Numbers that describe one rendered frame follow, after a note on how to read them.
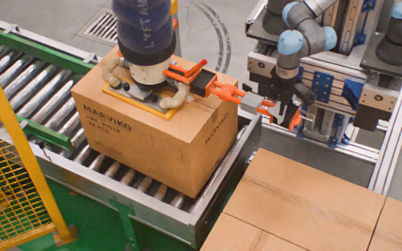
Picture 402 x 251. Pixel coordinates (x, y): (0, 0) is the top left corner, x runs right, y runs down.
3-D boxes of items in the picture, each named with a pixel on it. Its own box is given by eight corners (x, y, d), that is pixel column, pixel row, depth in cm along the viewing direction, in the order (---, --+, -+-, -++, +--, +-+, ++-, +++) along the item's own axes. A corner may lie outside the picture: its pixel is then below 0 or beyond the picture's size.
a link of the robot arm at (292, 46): (310, 39, 159) (286, 46, 157) (305, 66, 167) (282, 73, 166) (298, 24, 164) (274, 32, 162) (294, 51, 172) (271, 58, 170)
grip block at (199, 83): (187, 92, 200) (187, 82, 196) (200, 77, 206) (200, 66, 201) (206, 99, 197) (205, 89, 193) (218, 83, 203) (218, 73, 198)
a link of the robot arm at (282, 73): (303, 59, 170) (292, 74, 165) (301, 70, 173) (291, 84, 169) (282, 52, 172) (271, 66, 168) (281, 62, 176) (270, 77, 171)
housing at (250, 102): (239, 109, 193) (239, 101, 190) (248, 98, 197) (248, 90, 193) (256, 116, 191) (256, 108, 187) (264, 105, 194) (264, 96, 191)
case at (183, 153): (89, 147, 248) (70, 89, 218) (137, 95, 270) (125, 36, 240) (195, 199, 227) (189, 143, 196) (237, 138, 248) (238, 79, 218)
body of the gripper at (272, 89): (274, 85, 185) (278, 60, 176) (297, 93, 182) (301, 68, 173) (265, 99, 181) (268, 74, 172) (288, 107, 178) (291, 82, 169)
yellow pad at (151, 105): (101, 91, 217) (99, 83, 213) (115, 78, 222) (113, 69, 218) (168, 121, 204) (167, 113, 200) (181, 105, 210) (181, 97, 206)
